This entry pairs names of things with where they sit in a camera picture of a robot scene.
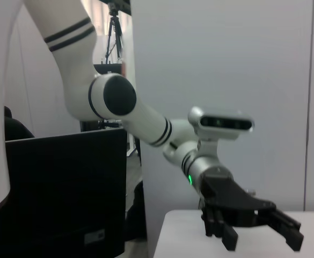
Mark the black tripod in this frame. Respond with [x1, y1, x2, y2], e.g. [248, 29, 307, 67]
[104, 2, 125, 65]

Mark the black monitor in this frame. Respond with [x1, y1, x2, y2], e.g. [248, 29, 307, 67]
[5, 128, 128, 258]

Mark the black office chair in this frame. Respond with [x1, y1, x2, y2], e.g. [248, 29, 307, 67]
[3, 106, 35, 141]

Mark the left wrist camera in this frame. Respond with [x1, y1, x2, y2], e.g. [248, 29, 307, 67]
[187, 106, 255, 162]

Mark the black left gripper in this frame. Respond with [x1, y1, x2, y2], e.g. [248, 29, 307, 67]
[199, 174, 305, 253]

